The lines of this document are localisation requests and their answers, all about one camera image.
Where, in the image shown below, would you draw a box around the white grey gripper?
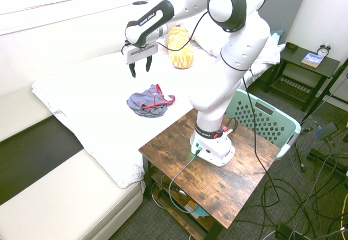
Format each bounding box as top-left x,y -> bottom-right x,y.
121,41 -> 159,78

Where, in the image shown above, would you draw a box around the grey garment with red trim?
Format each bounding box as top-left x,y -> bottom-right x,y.
126,84 -> 176,119

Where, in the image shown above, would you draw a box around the mint green laundry basket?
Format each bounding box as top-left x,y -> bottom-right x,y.
225,88 -> 302,161

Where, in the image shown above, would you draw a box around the yellow white patterned bolster pillow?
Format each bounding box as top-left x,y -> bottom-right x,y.
166,26 -> 195,69

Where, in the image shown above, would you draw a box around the white bed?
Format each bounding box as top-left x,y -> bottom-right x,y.
31,40 -> 281,189

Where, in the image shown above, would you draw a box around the rustic brown wooden table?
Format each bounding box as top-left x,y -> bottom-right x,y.
138,108 -> 281,240

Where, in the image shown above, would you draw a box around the teal cloth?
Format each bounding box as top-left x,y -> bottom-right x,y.
270,31 -> 284,44

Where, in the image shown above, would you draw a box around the cream upholstered bench cushion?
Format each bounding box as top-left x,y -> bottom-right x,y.
0,87 -> 145,240

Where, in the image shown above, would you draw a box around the orange and teal shelf items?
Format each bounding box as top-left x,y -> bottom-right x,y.
186,200 -> 210,219

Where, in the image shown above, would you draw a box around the grey bed headboard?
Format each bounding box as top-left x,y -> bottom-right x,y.
258,0 -> 309,48

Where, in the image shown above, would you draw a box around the dark wooden nightstand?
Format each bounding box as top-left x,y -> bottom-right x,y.
262,44 -> 341,112

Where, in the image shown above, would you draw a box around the blue paperback book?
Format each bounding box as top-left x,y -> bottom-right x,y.
301,52 -> 325,69

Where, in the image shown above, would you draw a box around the black twin-bell alarm clock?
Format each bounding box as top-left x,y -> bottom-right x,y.
316,43 -> 332,58

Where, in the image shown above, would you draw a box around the grey power adapter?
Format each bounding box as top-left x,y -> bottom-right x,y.
314,122 -> 339,140

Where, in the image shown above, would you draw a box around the thick black base cable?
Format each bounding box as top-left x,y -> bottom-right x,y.
227,118 -> 240,135

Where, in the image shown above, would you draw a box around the grey cable with green plug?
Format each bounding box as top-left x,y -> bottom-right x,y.
168,147 -> 202,214

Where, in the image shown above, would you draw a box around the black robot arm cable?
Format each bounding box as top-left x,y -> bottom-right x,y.
157,10 -> 281,211

